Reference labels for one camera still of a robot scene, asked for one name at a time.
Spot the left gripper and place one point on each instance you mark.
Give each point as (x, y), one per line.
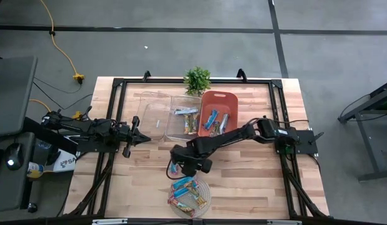
(127, 134)

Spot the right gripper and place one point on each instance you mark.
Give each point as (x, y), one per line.
(190, 156)

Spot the brown orange granola bar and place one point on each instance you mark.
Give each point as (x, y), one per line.
(187, 123)

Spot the white green granola bar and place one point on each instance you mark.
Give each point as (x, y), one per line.
(194, 122)
(215, 128)

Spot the yellow blue granola bar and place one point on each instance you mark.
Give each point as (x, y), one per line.
(197, 194)

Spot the snack bars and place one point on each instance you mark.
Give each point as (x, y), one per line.
(186, 111)

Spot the red green granola bar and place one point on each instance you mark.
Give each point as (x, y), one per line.
(180, 205)

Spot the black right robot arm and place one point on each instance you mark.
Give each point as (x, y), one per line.
(230, 137)

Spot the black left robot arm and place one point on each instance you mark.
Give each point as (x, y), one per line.
(87, 126)

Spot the clear plastic bin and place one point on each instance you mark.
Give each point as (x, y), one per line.
(154, 125)
(177, 128)

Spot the orange plastic bin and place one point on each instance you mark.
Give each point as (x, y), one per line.
(218, 103)

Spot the small green potted plant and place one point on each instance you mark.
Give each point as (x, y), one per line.
(197, 79)

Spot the white printed bag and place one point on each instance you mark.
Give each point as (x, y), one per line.
(66, 162)

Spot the yellow labelled bottle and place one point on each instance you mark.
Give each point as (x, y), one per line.
(35, 170)

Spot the black computer mouse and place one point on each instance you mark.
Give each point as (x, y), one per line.
(14, 156)

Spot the black caster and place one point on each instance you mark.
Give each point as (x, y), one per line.
(32, 207)

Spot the grey desk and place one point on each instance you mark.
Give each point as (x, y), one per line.
(12, 93)

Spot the black metal stand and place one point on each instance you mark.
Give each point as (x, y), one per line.
(368, 143)

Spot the silver bracket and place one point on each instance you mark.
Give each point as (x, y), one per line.
(284, 222)
(108, 221)

